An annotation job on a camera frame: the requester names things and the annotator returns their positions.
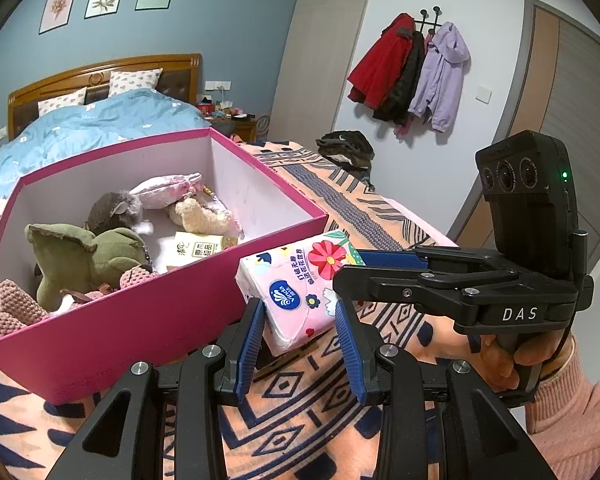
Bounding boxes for brown plush toy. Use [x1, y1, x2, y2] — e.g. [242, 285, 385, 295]
[86, 190, 148, 236]

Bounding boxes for orange patterned blanket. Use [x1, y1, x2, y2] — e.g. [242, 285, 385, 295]
[0, 137, 531, 480]

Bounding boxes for pink knitted plush toy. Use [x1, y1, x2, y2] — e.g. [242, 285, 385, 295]
[0, 265, 158, 341]

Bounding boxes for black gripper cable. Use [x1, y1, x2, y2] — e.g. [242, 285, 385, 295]
[540, 327, 577, 381]

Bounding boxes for blue floral duvet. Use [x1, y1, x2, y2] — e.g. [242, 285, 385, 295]
[0, 88, 213, 216]

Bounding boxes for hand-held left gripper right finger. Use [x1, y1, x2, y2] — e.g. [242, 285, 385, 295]
[334, 301, 556, 480]

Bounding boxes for black jacket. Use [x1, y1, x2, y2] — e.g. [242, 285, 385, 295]
[372, 30, 426, 126]

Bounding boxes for green plush toy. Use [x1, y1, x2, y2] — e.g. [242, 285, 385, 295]
[24, 223, 153, 313]

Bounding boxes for pink cardboard box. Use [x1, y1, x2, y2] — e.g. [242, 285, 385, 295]
[0, 127, 329, 406]

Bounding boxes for cream plush toy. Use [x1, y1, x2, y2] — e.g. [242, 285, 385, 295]
[169, 195, 243, 236]

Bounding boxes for cluttered wooden nightstand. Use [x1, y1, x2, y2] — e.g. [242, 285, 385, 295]
[195, 95, 258, 143]

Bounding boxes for purple jacket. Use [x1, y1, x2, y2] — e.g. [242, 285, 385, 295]
[407, 21, 471, 133]

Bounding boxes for wooden bed headboard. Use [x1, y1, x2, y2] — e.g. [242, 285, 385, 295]
[7, 53, 202, 141]

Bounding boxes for red jacket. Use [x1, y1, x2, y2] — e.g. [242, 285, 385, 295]
[347, 13, 416, 111]

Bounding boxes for pink flower framed picture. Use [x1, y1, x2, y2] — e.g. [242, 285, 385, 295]
[39, 0, 78, 35]

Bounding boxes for floral tissue pack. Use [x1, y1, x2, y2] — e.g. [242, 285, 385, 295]
[236, 229, 366, 358]

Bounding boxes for black wall coat hooks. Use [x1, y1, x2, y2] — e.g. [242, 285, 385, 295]
[414, 6, 443, 36]

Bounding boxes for beige labelled packet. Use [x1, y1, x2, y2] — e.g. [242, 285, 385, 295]
[167, 230, 241, 268]

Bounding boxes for white patterned pillow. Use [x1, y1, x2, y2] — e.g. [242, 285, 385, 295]
[109, 68, 163, 96]
[37, 86, 88, 116]

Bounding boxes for pink plastic-wrapped toy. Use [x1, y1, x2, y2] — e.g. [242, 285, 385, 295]
[129, 172, 203, 210]

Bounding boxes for wooden door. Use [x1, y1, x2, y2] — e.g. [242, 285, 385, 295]
[447, 0, 600, 261]

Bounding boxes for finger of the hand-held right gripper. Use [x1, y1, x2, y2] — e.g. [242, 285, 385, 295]
[332, 264, 521, 333]
[352, 247, 518, 273]

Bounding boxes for dark clothes pile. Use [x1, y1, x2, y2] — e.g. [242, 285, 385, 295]
[315, 130, 376, 191]

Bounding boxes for person's right hand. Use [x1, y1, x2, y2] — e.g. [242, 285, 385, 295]
[467, 330, 576, 396]

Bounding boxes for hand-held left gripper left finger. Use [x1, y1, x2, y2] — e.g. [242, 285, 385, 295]
[45, 297, 267, 480]

